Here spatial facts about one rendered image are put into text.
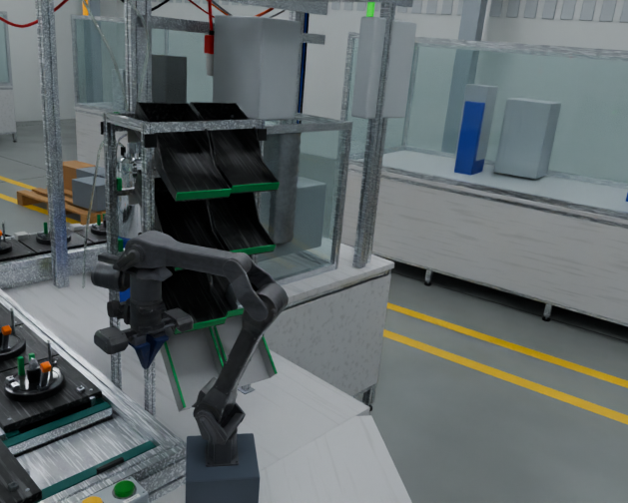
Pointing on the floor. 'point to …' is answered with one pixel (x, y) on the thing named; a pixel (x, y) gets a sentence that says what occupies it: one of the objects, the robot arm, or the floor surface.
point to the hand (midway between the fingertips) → (145, 352)
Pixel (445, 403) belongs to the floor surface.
